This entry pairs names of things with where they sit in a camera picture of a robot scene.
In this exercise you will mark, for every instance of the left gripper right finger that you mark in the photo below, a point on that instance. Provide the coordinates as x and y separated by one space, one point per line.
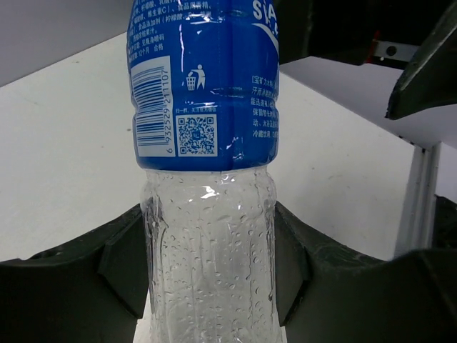
328 292

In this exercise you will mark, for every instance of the aluminium table front rail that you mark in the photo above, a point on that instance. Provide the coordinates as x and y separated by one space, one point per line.
418 214

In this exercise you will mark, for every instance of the blue label clear bottle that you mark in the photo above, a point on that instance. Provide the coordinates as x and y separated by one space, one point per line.
204 80

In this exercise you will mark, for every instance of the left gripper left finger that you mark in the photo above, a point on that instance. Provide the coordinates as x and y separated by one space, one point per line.
90 289

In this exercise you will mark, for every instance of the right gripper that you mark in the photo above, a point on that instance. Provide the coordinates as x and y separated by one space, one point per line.
348 32

